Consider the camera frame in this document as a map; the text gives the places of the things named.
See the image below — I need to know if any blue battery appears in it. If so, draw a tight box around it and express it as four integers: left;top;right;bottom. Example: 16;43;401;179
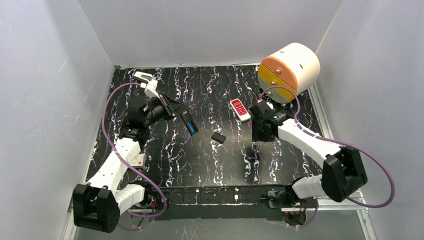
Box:
187;121;196;134

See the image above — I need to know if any white remote control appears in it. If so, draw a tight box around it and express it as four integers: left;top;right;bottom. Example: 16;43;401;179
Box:
229;98;251;122

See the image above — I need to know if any black remote battery cover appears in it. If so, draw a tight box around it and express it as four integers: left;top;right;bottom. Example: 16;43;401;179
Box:
211;132;226;144

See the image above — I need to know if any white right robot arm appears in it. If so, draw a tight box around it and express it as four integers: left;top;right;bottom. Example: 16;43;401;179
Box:
249;101;368;204

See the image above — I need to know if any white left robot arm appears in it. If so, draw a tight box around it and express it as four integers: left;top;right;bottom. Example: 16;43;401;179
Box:
72;93;199;233

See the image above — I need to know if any white battery box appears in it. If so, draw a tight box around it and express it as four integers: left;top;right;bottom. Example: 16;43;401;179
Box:
130;153;146;169

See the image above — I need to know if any round orange drawer cabinet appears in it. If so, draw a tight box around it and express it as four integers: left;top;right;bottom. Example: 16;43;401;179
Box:
257;42;321;104

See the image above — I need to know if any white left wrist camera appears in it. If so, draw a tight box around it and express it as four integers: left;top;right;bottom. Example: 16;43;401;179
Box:
140;78;160;98

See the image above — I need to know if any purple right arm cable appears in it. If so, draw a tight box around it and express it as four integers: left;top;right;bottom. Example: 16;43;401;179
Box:
258;85;396;228

